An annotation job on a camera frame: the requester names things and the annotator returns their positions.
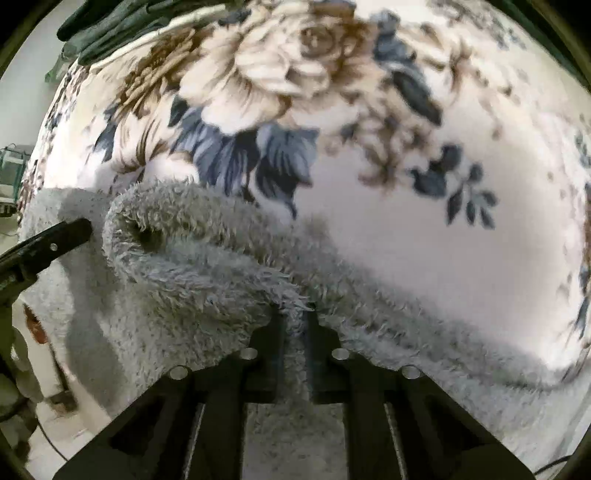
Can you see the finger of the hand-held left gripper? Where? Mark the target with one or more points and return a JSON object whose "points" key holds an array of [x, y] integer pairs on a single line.
{"points": [[51, 244]]}

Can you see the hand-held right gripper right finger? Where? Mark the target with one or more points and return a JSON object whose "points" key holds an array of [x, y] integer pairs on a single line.
{"points": [[325, 355]]}

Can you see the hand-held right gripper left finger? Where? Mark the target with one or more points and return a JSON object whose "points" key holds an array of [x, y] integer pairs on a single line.
{"points": [[270, 350]]}

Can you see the floral printed blanket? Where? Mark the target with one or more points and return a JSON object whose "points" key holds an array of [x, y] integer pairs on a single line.
{"points": [[369, 138]]}

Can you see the dark green cloth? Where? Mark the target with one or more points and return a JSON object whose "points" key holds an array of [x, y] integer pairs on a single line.
{"points": [[111, 25]]}

